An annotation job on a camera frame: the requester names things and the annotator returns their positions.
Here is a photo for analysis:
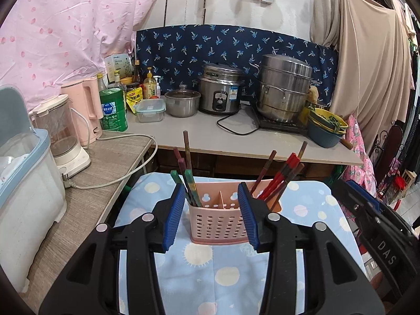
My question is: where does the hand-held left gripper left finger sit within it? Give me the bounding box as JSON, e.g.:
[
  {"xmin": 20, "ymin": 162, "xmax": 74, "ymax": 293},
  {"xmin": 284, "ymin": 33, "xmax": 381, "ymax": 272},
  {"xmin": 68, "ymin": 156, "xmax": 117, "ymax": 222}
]
[{"xmin": 39, "ymin": 182, "xmax": 186, "ymax": 315}]

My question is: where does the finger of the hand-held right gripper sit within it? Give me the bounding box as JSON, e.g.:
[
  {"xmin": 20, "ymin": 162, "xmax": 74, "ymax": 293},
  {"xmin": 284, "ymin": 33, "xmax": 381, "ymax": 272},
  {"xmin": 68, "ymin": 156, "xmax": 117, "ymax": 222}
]
[
  {"xmin": 347, "ymin": 180, "xmax": 419, "ymax": 240},
  {"xmin": 332, "ymin": 179, "xmax": 378, "ymax": 227}
]

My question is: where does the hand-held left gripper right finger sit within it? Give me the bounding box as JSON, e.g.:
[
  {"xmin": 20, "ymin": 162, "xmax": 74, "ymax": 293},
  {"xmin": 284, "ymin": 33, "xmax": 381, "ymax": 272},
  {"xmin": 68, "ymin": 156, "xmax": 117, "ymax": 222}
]
[{"xmin": 237, "ymin": 182, "xmax": 385, "ymax": 315}]

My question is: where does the pink plastic utensil holder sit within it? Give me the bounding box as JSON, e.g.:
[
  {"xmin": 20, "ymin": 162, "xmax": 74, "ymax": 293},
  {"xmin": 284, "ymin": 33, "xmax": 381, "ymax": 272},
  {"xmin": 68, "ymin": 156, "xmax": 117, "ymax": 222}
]
[{"xmin": 188, "ymin": 180, "xmax": 283, "ymax": 245}]

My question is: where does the maroon chopstick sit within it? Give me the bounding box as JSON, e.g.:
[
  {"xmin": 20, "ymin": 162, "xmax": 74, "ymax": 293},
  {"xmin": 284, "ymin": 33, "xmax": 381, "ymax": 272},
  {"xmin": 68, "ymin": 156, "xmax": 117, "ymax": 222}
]
[
  {"xmin": 173, "ymin": 148, "xmax": 187, "ymax": 184},
  {"xmin": 178, "ymin": 158, "xmax": 197, "ymax": 206}
]

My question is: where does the red chopstick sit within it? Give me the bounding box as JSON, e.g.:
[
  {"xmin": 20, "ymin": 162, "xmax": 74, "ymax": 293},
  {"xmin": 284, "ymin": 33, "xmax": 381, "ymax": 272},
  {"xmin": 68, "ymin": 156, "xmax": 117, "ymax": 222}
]
[
  {"xmin": 262, "ymin": 157, "xmax": 301, "ymax": 201},
  {"xmin": 258, "ymin": 153, "xmax": 300, "ymax": 201}
]

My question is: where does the tall brown chopstick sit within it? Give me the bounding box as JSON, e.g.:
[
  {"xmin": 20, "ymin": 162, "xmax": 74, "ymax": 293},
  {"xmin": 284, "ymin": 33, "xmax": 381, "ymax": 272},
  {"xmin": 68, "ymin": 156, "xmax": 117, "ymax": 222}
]
[{"xmin": 183, "ymin": 130, "xmax": 199, "ymax": 206}]

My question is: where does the pink floral cloth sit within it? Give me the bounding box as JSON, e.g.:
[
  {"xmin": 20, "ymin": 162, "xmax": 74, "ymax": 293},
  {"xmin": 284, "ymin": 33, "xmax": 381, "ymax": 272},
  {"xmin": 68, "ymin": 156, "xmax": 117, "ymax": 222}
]
[{"xmin": 343, "ymin": 115, "xmax": 376, "ymax": 197}]

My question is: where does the black metal chair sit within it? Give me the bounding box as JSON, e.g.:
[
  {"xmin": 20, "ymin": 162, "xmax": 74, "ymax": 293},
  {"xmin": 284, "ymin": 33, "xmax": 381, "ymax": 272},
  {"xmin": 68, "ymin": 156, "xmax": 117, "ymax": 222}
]
[{"xmin": 374, "ymin": 126, "xmax": 405, "ymax": 187}]

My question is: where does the blue plastic bowl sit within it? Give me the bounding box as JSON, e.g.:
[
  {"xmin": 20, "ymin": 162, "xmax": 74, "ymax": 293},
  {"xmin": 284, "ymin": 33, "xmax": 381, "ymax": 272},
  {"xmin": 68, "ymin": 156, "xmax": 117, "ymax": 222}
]
[{"xmin": 307, "ymin": 123, "xmax": 343, "ymax": 148}]

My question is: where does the blue dotted cloth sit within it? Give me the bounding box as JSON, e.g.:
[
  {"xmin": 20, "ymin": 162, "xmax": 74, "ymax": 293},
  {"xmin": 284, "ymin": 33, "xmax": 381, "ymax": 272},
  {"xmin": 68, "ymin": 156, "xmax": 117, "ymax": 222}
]
[{"xmin": 113, "ymin": 172, "xmax": 366, "ymax": 315}]

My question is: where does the yellow colander with greens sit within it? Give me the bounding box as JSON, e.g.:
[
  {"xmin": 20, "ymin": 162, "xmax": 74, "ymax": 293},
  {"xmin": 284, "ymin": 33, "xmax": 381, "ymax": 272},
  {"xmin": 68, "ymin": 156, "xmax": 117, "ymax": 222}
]
[{"xmin": 308, "ymin": 107, "xmax": 348, "ymax": 135}]

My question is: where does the row of hanging clothes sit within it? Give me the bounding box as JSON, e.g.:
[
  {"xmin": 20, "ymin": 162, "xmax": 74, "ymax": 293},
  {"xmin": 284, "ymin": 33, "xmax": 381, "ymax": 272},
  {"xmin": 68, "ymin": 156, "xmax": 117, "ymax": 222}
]
[{"xmin": 371, "ymin": 0, "xmax": 420, "ymax": 204}]

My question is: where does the grey woven table cover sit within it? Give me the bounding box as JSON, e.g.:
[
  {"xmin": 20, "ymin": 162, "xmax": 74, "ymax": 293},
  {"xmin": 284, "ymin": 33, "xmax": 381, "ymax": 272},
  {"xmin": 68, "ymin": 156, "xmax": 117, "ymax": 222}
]
[{"xmin": 28, "ymin": 133, "xmax": 155, "ymax": 312}]

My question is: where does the black induction cooktop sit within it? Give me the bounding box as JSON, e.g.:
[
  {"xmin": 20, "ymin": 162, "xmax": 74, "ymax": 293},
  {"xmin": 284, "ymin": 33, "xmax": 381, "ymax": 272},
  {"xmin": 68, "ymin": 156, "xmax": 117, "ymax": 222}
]
[{"xmin": 251, "ymin": 105, "xmax": 311, "ymax": 133}]

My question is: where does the clear food container blue lid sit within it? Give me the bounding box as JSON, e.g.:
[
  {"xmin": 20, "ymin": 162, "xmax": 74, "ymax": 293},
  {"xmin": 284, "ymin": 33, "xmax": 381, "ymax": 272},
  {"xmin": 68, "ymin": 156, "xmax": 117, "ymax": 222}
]
[{"xmin": 134, "ymin": 98, "xmax": 166, "ymax": 123}]

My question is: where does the small steel pot glass lid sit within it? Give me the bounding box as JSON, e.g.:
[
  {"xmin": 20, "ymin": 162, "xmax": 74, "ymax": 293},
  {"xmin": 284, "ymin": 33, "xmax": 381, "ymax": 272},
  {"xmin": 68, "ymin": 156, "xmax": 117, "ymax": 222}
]
[{"xmin": 164, "ymin": 83, "xmax": 201, "ymax": 118}]

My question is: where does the yellow seasoning packet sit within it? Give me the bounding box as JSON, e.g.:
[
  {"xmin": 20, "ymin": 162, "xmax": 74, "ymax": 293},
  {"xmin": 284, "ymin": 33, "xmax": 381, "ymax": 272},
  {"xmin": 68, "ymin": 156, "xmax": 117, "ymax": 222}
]
[{"xmin": 125, "ymin": 92, "xmax": 144, "ymax": 115}]

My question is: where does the green detergent bottle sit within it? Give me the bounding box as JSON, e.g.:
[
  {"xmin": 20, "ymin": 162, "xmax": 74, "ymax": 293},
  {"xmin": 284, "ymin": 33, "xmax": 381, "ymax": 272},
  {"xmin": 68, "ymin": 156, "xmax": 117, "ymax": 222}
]
[{"xmin": 99, "ymin": 87, "xmax": 128, "ymax": 132}]

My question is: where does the steel rice cooker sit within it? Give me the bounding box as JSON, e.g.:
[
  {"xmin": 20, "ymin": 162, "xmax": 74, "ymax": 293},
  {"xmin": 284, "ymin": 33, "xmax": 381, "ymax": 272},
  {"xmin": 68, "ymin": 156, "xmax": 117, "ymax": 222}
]
[{"xmin": 198, "ymin": 63, "xmax": 246, "ymax": 115}]

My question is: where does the yellow pump bottle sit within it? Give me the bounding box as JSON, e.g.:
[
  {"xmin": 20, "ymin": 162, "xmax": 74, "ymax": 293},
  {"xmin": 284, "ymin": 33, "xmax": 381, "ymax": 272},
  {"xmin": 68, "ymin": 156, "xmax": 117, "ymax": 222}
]
[{"xmin": 143, "ymin": 68, "xmax": 157, "ymax": 99}]

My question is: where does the steel steamer pot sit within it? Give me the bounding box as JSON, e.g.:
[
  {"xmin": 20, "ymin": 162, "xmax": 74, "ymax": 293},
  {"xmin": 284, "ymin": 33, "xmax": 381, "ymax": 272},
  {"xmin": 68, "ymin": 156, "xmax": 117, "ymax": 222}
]
[{"xmin": 249, "ymin": 54, "xmax": 322, "ymax": 123}]

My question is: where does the beige curtain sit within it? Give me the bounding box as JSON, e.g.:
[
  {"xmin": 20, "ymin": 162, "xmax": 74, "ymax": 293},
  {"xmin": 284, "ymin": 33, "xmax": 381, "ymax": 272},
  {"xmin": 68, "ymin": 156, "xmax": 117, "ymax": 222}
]
[{"xmin": 310, "ymin": 0, "xmax": 416, "ymax": 145}]

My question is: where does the white blender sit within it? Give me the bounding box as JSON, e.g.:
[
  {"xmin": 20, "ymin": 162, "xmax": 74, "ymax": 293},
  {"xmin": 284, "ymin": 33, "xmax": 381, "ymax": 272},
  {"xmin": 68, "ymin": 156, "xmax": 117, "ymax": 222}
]
[{"xmin": 29, "ymin": 94, "xmax": 91, "ymax": 175}]

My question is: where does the pink electric kettle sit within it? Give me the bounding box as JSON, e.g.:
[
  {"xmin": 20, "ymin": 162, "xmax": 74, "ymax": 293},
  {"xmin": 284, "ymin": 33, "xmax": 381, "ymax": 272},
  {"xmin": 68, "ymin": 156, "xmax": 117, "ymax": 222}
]
[{"xmin": 61, "ymin": 79, "xmax": 103, "ymax": 146}]

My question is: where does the blue white dish cabinet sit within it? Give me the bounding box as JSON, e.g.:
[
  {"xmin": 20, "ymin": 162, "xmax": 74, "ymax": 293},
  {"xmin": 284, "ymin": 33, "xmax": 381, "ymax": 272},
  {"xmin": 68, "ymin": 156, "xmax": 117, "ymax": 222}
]
[{"xmin": 0, "ymin": 85, "xmax": 68, "ymax": 294}]

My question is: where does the white printed box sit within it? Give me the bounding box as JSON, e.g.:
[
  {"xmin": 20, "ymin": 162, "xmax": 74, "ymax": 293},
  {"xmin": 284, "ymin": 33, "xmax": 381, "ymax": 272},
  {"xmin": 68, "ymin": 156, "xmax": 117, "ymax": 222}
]
[{"xmin": 104, "ymin": 53, "xmax": 132, "ymax": 84}]

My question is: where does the white floral bowl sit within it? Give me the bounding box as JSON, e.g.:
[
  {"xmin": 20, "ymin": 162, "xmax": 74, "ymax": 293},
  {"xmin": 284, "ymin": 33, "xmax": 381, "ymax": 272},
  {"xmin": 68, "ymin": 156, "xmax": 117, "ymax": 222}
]
[{"xmin": 0, "ymin": 153, "xmax": 30, "ymax": 178}]

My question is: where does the blue leaf print cloth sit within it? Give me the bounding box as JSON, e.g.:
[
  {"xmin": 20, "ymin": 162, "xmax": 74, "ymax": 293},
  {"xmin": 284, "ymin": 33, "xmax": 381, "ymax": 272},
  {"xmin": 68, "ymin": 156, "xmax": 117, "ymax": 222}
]
[{"xmin": 135, "ymin": 24, "xmax": 339, "ymax": 106}]

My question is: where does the pink strawberry print curtain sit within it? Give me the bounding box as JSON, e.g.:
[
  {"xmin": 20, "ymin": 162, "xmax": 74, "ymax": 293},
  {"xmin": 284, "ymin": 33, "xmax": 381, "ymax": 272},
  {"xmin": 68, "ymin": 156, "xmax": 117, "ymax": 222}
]
[{"xmin": 0, "ymin": 0, "xmax": 171, "ymax": 112}]

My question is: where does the black power cable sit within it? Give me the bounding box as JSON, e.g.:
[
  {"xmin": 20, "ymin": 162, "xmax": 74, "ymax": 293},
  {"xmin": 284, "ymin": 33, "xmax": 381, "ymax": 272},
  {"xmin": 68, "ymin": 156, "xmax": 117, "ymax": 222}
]
[{"xmin": 217, "ymin": 103, "xmax": 260, "ymax": 136}]

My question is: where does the white power cable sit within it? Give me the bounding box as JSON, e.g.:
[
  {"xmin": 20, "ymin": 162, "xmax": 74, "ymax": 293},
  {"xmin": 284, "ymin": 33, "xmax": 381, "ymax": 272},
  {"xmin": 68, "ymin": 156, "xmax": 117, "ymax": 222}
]
[{"xmin": 61, "ymin": 133, "xmax": 158, "ymax": 190}]

